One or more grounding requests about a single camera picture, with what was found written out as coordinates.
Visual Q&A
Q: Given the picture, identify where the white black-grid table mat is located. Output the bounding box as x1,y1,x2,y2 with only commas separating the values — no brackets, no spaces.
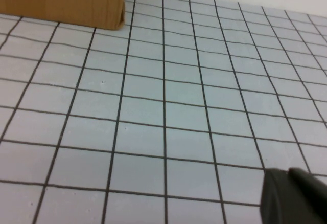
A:
0,0,327,224

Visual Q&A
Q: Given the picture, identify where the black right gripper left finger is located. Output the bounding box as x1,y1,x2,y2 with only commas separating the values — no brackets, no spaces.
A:
260,168,307,224

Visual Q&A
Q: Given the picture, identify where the cardboard box with clear tape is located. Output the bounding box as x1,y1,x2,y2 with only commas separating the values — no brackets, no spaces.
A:
0,0,128,32

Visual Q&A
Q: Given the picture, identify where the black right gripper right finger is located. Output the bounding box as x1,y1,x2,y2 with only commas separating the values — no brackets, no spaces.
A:
288,167,327,224

